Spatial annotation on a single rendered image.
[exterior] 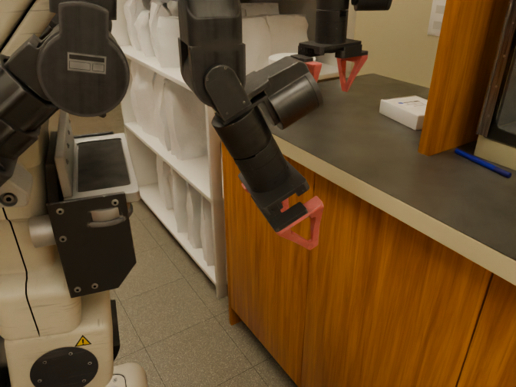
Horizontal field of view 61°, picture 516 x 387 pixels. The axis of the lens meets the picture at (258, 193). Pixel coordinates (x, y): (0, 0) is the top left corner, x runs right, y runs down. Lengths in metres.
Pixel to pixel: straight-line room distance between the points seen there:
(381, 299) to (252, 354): 0.85
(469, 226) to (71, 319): 0.66
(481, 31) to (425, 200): 0.39
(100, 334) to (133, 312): 1.20
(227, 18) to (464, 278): 0.60
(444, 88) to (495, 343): 0.50
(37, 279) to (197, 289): 1.36
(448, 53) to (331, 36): 0.27
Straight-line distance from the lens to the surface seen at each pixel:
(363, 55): 0.88
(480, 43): 1.06
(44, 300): 0.74
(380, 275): 0.99
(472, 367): 0.94
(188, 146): 2.05
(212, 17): 0.46
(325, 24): 0.83
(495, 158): 1.07
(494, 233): 0.80
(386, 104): 1.28
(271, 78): 0.50
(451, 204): 0.85
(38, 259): 0.75
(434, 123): 1.02
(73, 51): 0.43
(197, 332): 1.86
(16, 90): 0.46
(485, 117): 1.05
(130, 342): 1.87
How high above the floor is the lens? 1.33
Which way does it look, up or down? 28 degrees down
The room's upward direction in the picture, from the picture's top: straight up
